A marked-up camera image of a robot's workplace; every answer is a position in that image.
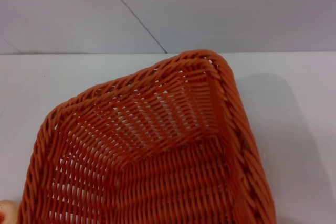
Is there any peach coloured toy fruit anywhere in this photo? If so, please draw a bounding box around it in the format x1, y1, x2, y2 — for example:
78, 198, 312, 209
0, 199, 17, 224

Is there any orange woven plastic basket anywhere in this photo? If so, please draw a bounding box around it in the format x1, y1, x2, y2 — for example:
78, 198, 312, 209
16, 49, 284, 224

